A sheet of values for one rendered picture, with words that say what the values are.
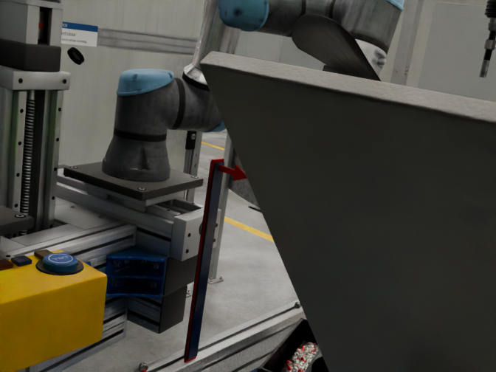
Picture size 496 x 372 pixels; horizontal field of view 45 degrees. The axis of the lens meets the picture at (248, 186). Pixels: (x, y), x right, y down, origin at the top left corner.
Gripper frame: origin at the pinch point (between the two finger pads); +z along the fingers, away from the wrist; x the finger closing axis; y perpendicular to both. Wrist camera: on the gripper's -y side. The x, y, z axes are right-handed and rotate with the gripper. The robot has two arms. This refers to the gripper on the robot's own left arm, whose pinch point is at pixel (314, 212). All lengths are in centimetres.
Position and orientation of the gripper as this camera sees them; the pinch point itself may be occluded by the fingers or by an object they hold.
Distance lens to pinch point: 87.9
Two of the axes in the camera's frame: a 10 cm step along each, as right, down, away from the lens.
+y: -5.5, -1.9, -8.1
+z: -3.2, 9.5, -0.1
